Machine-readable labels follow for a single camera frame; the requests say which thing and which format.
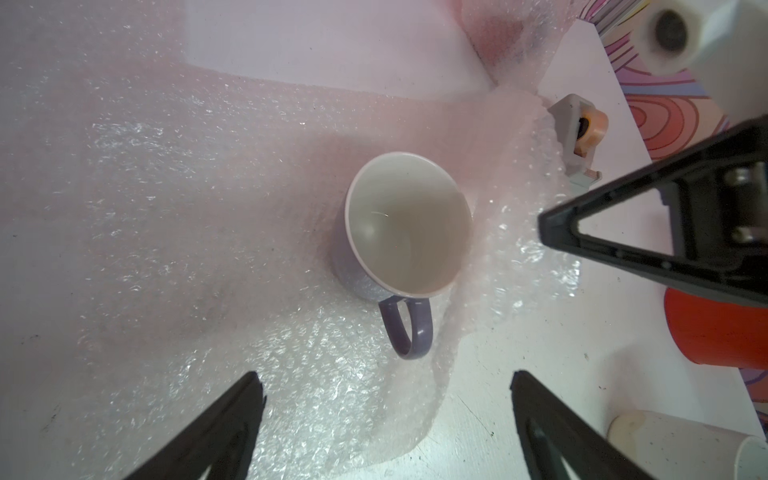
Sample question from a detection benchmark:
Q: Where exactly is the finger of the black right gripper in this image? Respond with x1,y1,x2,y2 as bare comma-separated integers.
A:
538,116,767,306

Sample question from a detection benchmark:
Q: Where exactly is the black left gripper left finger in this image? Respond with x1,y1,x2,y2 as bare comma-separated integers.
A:
128,371,266,479

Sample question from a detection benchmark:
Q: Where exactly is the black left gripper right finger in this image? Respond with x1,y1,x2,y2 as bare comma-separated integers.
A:
510,370,650,479

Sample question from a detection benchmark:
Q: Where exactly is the lilac mug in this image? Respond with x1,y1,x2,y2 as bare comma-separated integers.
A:
330,152,472,360

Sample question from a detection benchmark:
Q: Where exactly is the red mug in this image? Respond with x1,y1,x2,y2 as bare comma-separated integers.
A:
471,16,524,68

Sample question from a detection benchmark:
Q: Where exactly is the white mug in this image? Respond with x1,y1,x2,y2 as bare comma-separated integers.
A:
607,410,767,479

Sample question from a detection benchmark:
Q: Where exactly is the red pen cup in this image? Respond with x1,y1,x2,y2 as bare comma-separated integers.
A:
664,288,767,370

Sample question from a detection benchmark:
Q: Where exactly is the grey tape dispenser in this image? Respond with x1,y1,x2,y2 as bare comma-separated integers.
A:
548,94,609,196

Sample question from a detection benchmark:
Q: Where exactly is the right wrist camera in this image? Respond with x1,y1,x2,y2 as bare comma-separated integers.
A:
631,1,767,123

